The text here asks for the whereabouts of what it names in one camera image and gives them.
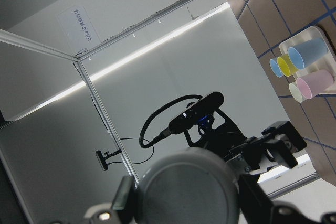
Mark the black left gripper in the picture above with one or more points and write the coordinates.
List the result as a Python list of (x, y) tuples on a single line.
[(276, 146)]

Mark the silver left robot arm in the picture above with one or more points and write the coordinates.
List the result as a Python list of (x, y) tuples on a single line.
[(215, 183)]

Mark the cream white cup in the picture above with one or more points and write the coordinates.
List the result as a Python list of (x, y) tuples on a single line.
[(296, 93)]

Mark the pink cup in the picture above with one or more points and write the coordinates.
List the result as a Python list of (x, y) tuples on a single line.
[(314, 83)]

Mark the yellow cup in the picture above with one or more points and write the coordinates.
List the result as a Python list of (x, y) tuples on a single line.
[(286, 65)]

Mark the light blue cup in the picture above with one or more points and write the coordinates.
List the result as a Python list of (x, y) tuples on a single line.
[(306, 53)]

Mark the white plastic tray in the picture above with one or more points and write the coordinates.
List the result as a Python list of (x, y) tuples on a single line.
[(327, 62)]

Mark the white paper sign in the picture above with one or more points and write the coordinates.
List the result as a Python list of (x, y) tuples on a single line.
[(78, 29)]

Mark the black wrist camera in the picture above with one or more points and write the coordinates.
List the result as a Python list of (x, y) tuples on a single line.
[(196, 112)]

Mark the black frame-mounted camera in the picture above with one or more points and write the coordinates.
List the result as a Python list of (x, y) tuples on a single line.
[(103, 158)]

